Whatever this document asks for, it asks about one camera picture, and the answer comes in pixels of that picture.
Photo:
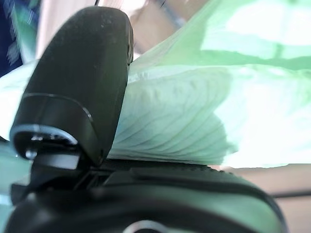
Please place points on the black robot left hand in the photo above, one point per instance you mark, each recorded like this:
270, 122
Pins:
80, 85

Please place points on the napa cabbage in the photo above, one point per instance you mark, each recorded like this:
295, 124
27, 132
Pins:
194, 109

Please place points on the blue plastic shopping basket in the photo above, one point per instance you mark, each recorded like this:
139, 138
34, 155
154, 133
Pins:
3, 48

